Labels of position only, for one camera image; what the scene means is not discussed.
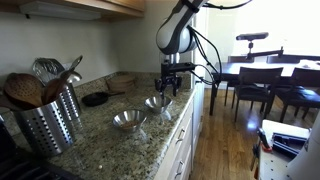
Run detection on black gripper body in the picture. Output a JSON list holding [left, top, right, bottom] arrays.
[[154, 68, 183, 91]]

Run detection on silver bowl holding food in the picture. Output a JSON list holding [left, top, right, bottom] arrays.
[[144, 95, 174, 114]]

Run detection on brown food pieces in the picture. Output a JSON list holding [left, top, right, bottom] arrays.
[[120, 120, 139, 130]]

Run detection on empty silver bowl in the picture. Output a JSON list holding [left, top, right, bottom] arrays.
[[112, 109, 148, 133]]

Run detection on white tall cabinet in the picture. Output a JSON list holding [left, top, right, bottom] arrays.
[[190, 6, 209, 158]]

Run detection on dark wooden dining table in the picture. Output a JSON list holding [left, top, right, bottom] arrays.
[[209, 59, 320, 117]]

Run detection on kitchen base cabinet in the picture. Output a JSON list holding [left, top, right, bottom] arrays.
[[153, 89, 196, 180]]

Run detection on black cast iron skillet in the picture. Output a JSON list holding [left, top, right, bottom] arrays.
[[81, 91, 126, 108]]

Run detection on dark dining chair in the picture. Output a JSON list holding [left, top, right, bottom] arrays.
[[275, 67, 320, 124], [223, 55, 256, 107], [266, 54, 301, 64], [232, 66, 284, 123]]

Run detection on wooden upper cabinet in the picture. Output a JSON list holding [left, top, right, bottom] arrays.
[[0, 0, 147, 19]]

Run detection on steel ladle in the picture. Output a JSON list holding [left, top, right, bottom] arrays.
[[66, 70, 83, 84]]

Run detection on metal spoon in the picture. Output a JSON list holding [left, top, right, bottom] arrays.
[[69, 55, 84, 73]]

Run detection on small perforated steel utensil holder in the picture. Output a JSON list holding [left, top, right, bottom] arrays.
[[59, 83, 83, 122]]

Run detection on black red clamp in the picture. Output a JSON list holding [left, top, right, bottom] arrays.
[[250, 128, 273, 180]]

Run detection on large perforated steel utensil holder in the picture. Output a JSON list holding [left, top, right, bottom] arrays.
[[13, 99, 77, 158]]

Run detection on black tool case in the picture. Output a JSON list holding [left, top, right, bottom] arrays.
[[271, 132, 308, 158]]

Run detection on robot cart table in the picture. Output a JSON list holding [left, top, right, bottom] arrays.
[[258, 119, 313, 180]]

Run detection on under-cabinet light fixture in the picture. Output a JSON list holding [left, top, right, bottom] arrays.
[[19, 1, 103, 22]]

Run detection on wooden slotted spoon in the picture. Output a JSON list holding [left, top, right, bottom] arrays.
[[3, 73, 45, 109]]

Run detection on white paper sheet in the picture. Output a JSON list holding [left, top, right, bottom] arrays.
[[299, 59, 320, 71]]

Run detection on stainless gas stove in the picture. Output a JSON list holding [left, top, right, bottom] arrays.
[[0, 114, 84, 180]]

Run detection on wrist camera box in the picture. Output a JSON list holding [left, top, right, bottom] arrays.
[[160, 61, 196, 74]]

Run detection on metal drawer handle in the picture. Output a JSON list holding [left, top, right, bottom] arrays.
[[174, 159, 185, 179], [175, 128, 186, 145]]

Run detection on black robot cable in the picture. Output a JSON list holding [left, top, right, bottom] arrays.
[[188, 0, 254, 86]]

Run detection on black stereo camera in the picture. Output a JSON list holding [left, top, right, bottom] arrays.
[[235, 31, 270, 42]]

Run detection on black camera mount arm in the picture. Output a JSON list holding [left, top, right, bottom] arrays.
[[245, 40, 285, 63]]

